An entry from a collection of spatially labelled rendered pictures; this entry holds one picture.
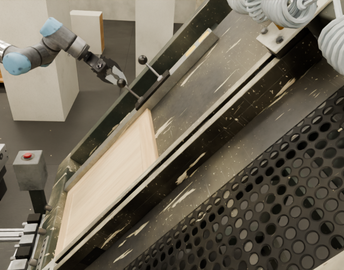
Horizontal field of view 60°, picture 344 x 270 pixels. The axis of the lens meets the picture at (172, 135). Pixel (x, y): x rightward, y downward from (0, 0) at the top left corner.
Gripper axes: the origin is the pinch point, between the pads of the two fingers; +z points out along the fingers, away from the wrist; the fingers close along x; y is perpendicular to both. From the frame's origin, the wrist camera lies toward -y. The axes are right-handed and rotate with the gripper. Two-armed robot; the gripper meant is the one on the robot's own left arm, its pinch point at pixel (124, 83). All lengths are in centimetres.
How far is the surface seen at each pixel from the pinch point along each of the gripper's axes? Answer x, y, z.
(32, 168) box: 61, 34, -4
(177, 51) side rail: -25.9, 8.2, 13.2
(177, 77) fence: -13.3, -12.7, 12.0
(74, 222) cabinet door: 55, -15, 11
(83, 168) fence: 41.3, 8.1, 9.3
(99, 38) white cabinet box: -59, 491, 38
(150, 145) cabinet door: 12.6, -30.4, 11.3
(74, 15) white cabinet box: -64, 493, -20
